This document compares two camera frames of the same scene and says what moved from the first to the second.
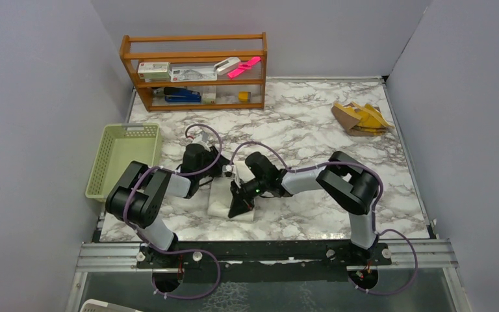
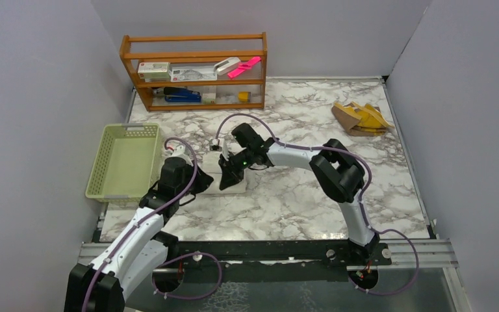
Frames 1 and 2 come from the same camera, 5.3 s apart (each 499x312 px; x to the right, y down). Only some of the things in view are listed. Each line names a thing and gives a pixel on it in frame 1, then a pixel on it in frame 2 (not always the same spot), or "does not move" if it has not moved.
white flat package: x=192 y=73 does not move
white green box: x=154 y=71 does not move
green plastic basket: x=122 y=143 does not move
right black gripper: x=240 y=203 -> x=229 y=175
